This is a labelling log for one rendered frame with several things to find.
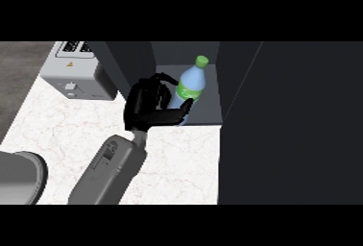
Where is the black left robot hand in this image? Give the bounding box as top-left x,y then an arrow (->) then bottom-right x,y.
123,72 -> 196,133

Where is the clear green-capped water bottle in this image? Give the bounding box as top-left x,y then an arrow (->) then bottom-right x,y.
166,55 -> 209,126

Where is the dark grey cabinet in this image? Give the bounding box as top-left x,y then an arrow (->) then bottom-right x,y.
87,40 -> 264,127

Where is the grey round pot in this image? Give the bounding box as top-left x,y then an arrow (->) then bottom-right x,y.
0,150 -> 50,206

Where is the grey toaster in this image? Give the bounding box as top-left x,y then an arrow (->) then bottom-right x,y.
38,40 -> 119,102

